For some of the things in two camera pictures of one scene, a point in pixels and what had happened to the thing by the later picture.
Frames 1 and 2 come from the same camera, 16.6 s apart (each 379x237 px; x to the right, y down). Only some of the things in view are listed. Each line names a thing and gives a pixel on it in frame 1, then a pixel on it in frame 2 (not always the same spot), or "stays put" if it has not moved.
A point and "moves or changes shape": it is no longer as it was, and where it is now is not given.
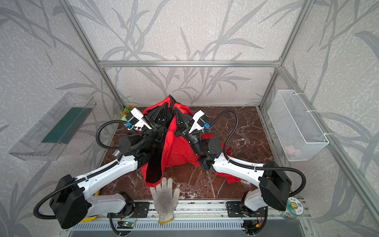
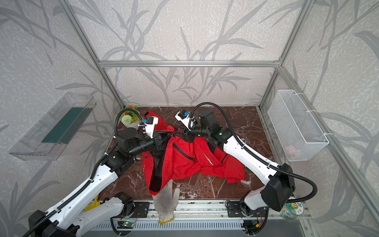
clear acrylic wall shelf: (49, 137) stays put
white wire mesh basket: (298, 134) stays put
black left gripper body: (157, 125) → (157, 140)
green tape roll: (294, 208) stays put
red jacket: (176, 151) moves or changes shape
